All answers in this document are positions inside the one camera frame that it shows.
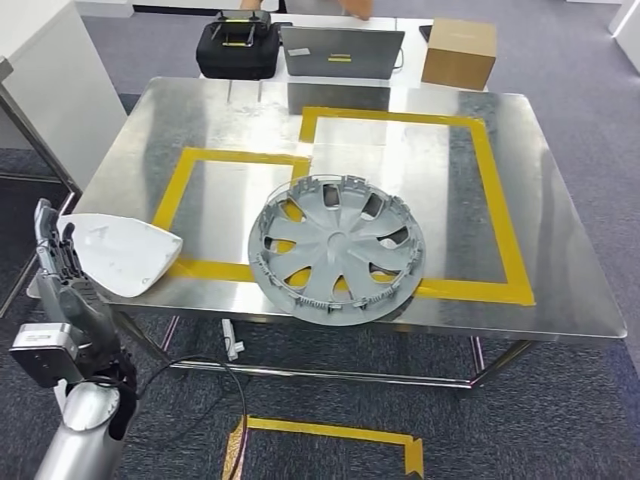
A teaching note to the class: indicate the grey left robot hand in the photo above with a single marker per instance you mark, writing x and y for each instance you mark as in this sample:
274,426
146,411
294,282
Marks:
75,305

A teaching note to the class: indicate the white curved plastic part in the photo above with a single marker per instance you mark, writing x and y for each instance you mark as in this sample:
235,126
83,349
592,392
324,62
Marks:
125,255

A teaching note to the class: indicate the stainless steel workbench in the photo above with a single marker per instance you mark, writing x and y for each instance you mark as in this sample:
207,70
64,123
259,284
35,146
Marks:
550,212

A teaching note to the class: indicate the white partition panel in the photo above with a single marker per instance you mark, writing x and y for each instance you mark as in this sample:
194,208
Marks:
60,99

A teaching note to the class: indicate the white power strip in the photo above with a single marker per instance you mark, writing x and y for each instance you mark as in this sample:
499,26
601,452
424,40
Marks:
231,338

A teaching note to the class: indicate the black carrying case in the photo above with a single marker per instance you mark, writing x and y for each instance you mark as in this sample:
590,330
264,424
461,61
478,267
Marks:
235,63

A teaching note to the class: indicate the black remote controller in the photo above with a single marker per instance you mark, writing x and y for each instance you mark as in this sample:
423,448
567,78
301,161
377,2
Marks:
240,26

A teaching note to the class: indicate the grey wheel hubcap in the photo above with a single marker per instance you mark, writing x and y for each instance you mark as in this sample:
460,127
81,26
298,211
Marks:
340,258

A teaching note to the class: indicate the grey laptop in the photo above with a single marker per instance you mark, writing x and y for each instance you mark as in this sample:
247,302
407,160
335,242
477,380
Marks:
340,53

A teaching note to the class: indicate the white desk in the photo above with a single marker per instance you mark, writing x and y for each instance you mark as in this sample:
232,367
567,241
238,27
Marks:
412,60

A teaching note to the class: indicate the brown cardboard box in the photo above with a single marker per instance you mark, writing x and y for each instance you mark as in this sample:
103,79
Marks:
457,56

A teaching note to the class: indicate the white cabinet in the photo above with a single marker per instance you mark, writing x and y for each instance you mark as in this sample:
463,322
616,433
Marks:
627,33

